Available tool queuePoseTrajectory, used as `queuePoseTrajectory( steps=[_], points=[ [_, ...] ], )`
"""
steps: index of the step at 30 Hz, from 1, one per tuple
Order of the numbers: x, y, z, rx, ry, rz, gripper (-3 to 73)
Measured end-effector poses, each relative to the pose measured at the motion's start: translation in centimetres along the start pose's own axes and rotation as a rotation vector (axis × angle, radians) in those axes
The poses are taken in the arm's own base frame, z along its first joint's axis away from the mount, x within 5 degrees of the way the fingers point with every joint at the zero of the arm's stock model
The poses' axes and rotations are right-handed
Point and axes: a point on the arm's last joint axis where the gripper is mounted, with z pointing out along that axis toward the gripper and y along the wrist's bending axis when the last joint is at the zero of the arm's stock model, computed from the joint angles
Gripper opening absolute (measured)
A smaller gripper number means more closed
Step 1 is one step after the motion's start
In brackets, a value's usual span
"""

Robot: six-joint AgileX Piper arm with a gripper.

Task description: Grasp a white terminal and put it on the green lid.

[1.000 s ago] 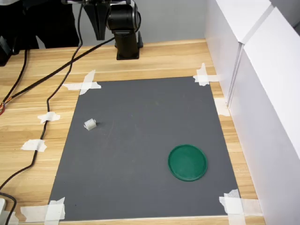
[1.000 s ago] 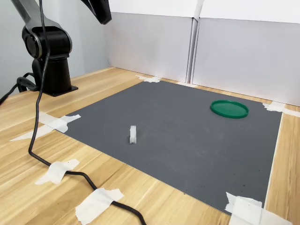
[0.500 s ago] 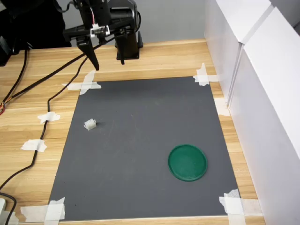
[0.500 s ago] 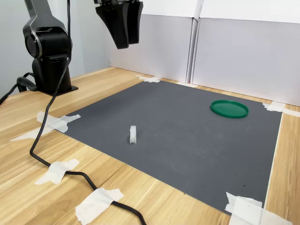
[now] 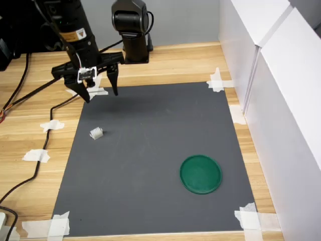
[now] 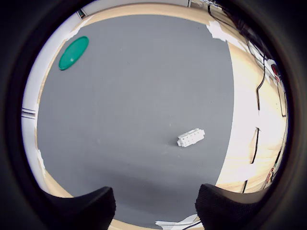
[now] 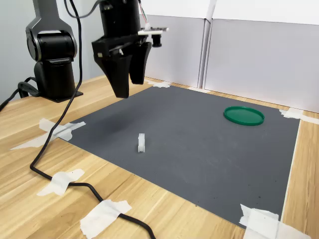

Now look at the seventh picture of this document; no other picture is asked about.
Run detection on small white plastic terminal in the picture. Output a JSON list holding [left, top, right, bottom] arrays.
[[137, 133, 147, 153]]

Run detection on round green lid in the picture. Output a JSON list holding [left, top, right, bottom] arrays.
[[223, 106, 265, 126]]

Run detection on white tape piece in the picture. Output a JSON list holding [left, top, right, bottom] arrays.
[[37, 169, 85, 197], [39, 118, 87, 142], [188, 87, 210, 94], [79, 200, 132, 239], [279, 108, 319, 125], [239, 203, 312, 239], [9, 133, 55, 151], [144, 79, 172, 89]]

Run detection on grey partition panel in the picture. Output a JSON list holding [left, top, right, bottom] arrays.
[[203, 0, 319, 114], [138, 0, 217, 88]]

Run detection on dark grey mat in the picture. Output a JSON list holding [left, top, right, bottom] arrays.
[[59, 85, 301, 229]]

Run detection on long black camera cable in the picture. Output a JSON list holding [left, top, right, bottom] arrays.
[[29, 0, 157, 239]]

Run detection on small white camera box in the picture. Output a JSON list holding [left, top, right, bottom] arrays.
[[138, 22, 169, 48]]

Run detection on thin coloured camera wires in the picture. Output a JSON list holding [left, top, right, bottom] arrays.
[[138, 0, 152, 27]]

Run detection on white partition post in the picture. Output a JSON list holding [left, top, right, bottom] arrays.
[[197, 18, 213, 90]]

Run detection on black base cable bundle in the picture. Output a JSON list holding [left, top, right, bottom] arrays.
[[0, 77, 41, 113]]

